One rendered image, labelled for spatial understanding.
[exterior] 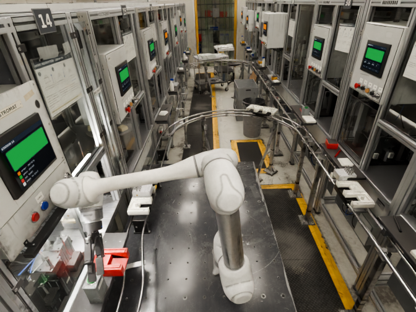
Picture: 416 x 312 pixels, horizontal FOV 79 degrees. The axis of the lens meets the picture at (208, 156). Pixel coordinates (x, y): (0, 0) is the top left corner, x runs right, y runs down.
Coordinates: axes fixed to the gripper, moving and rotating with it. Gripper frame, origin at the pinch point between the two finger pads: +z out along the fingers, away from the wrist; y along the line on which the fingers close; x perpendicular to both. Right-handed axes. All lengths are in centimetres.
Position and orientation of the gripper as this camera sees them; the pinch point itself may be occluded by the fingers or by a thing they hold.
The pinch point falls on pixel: (96, 271)
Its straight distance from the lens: 123.3
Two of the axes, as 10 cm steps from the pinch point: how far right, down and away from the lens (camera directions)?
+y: 0.5, -1.5, -9.9
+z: 1.5, 9.8, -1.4
